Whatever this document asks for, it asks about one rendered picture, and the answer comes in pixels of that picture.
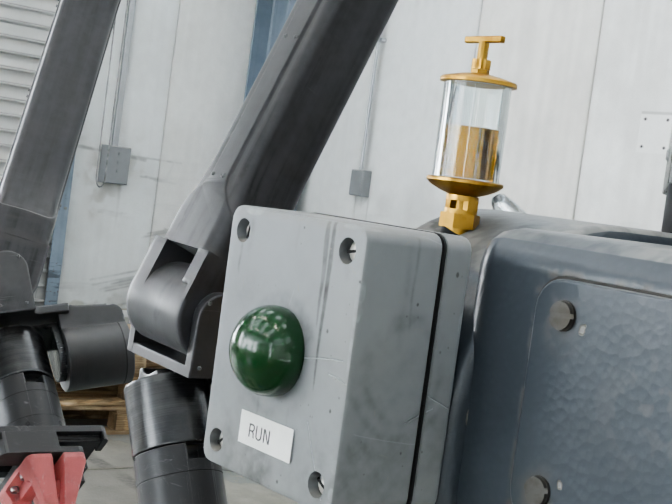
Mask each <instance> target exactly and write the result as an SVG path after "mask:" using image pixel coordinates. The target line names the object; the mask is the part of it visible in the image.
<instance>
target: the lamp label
mask: <svg viewBox="0 0 672 504"><path fill-rule="evenodd" d="M293 431H294V430H293V429H291V428H288V427H286V426H283V425H281V424H278V423H276V422H273V421H271V420H269V419H266V418H264V417H261V416H259V415H256V414H254V413H251V412H249V411H246V410H244V409H242V413H241V420H240V428H239V435H238V441H239V442H241V443H244V444H246V445H248V446H250V447H253V448H255V449H257V450H259V451H262V452H264V453H266V454H268V455H271V456H273V457H275V458H277V459H280V460H282V461H284V462H286V463H289V461H290V454H291V446H292V439H293Z"/></svg>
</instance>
